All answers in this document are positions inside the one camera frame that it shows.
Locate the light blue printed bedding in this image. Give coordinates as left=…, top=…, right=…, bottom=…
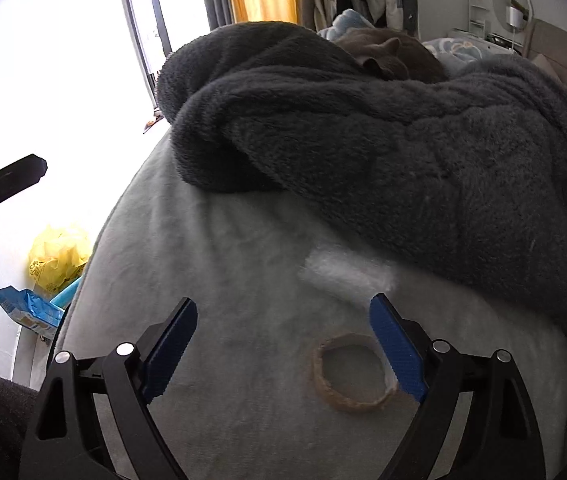
left=317, top=8, right=495, bottom=70

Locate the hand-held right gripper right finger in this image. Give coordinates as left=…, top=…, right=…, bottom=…
left=369, top=292, right=547, bottom=480

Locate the light blue plastic bin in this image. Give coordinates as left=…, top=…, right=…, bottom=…
left=49, top=276, right=83, bottom=311

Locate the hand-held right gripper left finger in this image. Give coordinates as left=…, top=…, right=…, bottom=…
left=18, top=296, right=199, bottom=480

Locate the dark window frame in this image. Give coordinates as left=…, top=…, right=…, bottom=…
left=116, top=0, right=174, bottom=101

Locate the grey fleece blanket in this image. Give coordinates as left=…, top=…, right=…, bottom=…
left=156, top=21, right=567, bottom=333

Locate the white shelf organizer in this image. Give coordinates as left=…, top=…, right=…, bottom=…
left=468, top=0, right=494, bottom=36

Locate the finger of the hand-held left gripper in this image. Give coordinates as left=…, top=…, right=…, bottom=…
left=0, top=155, right=48, bottom=226

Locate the blue packet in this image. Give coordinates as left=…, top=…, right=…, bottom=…
left=0, top=285, right=66, bottom=342

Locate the grey cat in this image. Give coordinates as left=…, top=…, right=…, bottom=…
left=336, top=27, right=449, bottom=83

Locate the beige headboard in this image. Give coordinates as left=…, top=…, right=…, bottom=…
left=523, top=17, right=567, bottom=111

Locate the brown tape roll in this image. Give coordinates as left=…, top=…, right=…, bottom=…
left=312, top=332, right=400, bottom=413

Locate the yellow plastic bag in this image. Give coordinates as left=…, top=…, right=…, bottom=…
left=27, top=225, right=91, bottom=297

